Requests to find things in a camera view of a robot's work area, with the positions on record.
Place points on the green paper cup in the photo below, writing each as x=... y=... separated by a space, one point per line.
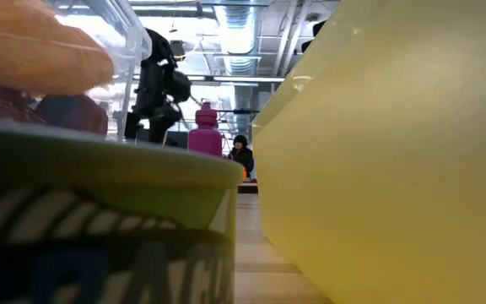
x=99 y=190

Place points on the small orange item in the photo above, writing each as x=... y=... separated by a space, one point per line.
x=244 y=174

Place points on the black background monitor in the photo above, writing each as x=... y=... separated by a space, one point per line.
x=179 y=139

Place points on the clear plastic container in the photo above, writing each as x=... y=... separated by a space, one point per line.
x=120 y=25

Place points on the silver ventilation duct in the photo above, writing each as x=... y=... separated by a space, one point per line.
x=236 y=38

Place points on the yellow translucent plastic bin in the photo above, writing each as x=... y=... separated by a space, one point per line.
x=395 y=169

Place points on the black overhead camera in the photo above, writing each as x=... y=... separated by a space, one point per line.
x=179 y=48

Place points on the magenta plastic bottle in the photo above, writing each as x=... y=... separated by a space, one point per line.
x=205 y=141

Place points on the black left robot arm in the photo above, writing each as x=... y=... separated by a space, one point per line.
x=154 y=63

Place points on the overhead frame light bar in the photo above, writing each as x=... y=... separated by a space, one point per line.
x=234 y=79

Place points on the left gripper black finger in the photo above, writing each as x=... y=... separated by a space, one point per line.
x=132 y=126
x=158 y=131

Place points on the orange toy food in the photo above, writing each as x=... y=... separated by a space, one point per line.
x=36 y=50

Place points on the person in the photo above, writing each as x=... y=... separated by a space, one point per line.
x=242 y=158

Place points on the dark red crinkled cabbage toy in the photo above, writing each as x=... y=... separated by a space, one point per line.
x=74 y=114

